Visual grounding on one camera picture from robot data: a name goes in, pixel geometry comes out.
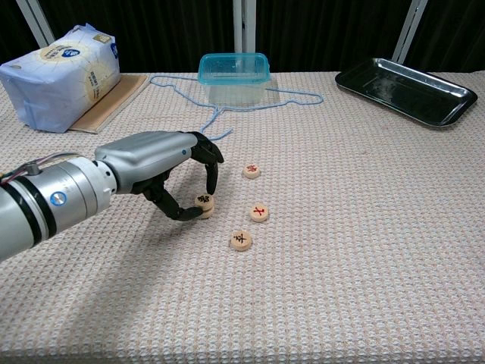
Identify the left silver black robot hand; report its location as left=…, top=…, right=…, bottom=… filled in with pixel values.
left=93, top=130, right=225, bottom=222

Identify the wooden piece bold black glyph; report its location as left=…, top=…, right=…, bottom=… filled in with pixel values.
left=194, top=193, right=216, bottom=212

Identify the wooden piece red simple glyph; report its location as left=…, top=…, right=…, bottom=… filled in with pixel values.
left=249, top=203, right=271, bottom=224

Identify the wooden piece black soldier glyph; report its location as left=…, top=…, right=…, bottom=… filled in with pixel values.
left=230, top=230, right=253, bottom=253

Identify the flat wooden board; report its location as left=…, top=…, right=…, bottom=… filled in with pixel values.
left=69, top=74, right=149, bottom=135

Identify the light blue clothes hanger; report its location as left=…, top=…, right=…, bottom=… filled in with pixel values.
left=149, top=74, right=325, bottom=140

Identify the clear container blue lid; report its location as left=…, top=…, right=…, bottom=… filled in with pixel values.
left=197, top=52, right=272, bottom=107

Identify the white flour bag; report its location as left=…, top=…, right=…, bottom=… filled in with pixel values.
left=0, top=23, right=122, bottom=134

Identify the black curtain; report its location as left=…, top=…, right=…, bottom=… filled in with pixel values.
left=0, top=0, right=485, bottom=74

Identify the black metal tray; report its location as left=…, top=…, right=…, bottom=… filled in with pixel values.
left=334, top=57, right=479, bottom=129

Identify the coloured wire bundle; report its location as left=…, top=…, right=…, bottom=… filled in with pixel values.
left=0, top=151, right=81, bottom=179

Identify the white frame post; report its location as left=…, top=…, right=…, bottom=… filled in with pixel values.
left=391, top=0, right=429, bottom=64
left=14, top=0, right=57, bottom=49
left=232, top=0, right=257, bottom=55

